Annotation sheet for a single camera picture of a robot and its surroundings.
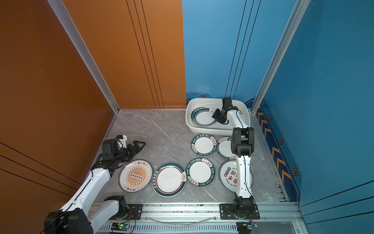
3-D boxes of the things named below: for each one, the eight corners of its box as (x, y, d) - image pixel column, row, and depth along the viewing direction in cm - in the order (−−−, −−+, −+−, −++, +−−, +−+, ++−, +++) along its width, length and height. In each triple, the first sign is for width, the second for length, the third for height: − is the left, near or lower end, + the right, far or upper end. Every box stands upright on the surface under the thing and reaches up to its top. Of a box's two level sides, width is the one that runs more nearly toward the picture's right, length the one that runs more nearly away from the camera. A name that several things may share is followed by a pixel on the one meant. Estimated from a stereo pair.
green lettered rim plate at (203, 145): (191, 156, 95) (191, 154, 94) (191, 135, 106) (191, 133, 105) (218, 156, 95) (218, 154, 94) (215, 135, 106) (215, 133, 105)
